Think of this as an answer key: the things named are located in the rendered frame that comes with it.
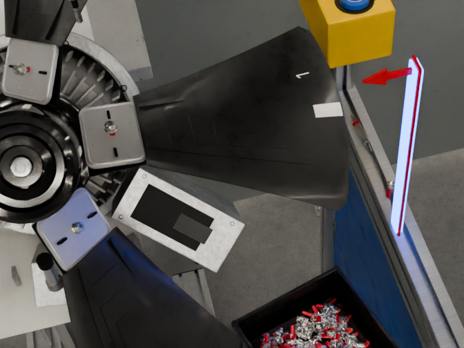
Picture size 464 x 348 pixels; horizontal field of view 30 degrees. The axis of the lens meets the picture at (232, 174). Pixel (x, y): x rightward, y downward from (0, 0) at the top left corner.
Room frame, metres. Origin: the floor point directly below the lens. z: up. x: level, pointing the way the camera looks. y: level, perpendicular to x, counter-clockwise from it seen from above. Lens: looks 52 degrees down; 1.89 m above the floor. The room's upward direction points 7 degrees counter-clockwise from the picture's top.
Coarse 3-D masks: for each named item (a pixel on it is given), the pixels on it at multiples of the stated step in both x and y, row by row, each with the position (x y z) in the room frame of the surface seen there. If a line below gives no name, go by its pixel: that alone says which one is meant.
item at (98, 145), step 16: (80, 112) 0.67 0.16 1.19; (96, 112) 0.67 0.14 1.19; (112, 112) 0.67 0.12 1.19; (128, 112) 0.66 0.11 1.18; (96, 128) 0.64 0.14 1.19; (128, 128) 0.64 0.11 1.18; (96, 144) 0.62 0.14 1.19; (112, 144) 0.62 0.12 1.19; (128, 144) 0.62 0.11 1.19; (96, 160) 0.60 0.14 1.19; (112, 160) 0.59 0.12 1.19; (128, 160) 0.59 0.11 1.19
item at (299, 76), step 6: (306, 66) 0.70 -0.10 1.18; (294, 72) 0.70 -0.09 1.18; (300, 72) 0.70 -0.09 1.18; (306, 72) 0.70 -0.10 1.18; (312, 72) 0.70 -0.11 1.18; (294, 78) 0.69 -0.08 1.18; (300, 78) 0.69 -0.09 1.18; (306, 78) 0.69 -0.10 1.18; (312, 78) 0.69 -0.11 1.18; (294, 84) 0.68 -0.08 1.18
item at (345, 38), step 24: (312, 0) 0.96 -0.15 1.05; (336, 0) 0.93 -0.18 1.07; (384, 0) 0.92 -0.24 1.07; (312, 24) 0.96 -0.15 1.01; (336, 24) 0.89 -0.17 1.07; (360, 24) 0.89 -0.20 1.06; (384, 24) 0.90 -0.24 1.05; (336, 48) 0.89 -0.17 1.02; (360, 48) 0.89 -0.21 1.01; (384, 48) 0.90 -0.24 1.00
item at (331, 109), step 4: (320, 104) 0.66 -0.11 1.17; (324, 104) 0.66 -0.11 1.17; (328, 104) 0.66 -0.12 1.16; (332, 104) 0.66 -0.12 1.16; (336, 104) 0.66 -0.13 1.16; (316, 108) 0.65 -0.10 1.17; (320, 108) 0.65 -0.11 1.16; (324, 108) 0.65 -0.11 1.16; (328, 108) 0.65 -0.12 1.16; (332, 108) 0.65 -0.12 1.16; (336, 108) 0.65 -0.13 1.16; (340, 108) 0.65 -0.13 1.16; (316, 112) 0.65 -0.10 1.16; (320, 112) 0.65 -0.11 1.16; (324, 112) 0.65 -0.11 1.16; (328, 112) 0.65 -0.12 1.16; (332, 112) 0.65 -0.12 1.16; (336, 112) 0.65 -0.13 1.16; (340, 112) 0.65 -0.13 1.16; (316, 116) 0.64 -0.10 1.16; (320, 116) 0.64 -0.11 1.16; (324, 116) 0.64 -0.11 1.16; (328, 116) 0.64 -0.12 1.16; (332, 116) 0.64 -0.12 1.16
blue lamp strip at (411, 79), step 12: (408, 84) 0.68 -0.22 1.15; (408, 96) 0.68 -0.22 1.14; (408, 108) 0.67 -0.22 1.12; (408, 120) 0.67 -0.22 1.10; (408, 132) 0.67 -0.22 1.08; (408, 144) 0.67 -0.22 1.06; (396, 180) 0.68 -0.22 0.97; (396, 192) 0.68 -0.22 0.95; (396, 204) 0.67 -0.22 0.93; (396, 216) 0.67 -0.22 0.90; (396, 228) 0.67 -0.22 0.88
